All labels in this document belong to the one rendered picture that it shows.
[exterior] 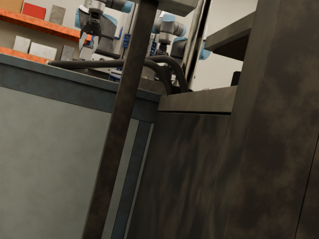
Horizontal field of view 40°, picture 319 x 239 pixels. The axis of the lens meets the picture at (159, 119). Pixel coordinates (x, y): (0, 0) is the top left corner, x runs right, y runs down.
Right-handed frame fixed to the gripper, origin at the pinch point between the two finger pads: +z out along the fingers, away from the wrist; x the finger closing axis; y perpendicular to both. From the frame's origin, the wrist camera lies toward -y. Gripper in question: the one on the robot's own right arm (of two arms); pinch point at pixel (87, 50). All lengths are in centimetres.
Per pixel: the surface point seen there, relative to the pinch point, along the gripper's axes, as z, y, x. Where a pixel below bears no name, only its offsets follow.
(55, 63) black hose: 12.8, -27.5, 15.6
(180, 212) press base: 48, -117, -14
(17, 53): -29, 475, 24
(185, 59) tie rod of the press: 1, -61, -28
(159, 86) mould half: 11.0, -32.3, -29.9
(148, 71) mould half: 4.2, -19.3, -27.2
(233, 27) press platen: -7, -94, -28
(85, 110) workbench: 29.3, -38.4, 0.8
